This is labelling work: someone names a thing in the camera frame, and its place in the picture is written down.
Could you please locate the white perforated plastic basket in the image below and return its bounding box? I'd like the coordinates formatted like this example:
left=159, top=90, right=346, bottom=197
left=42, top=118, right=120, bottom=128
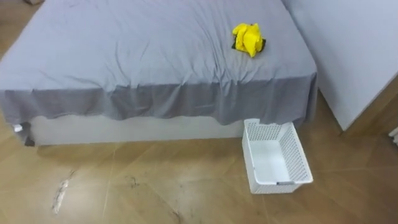
left=241, top=118, right=314, bottom=195

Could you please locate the grey bed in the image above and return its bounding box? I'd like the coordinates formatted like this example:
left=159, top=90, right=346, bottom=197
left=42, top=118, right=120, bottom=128
left=0, top=0, right=318, bottom=147

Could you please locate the white cabinet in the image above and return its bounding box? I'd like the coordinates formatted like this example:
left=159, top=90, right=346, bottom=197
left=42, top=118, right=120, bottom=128
left=281, top=0, right=398, bottom=131

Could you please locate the crumpled yellow cloth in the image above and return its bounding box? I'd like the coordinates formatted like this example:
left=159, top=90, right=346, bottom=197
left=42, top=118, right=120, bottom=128
left=231, top=22, right=267, bottom=58

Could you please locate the white ribbed radiator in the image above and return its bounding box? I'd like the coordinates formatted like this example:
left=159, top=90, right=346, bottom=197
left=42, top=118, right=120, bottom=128
left=388, top=126, right=398, bottom=146

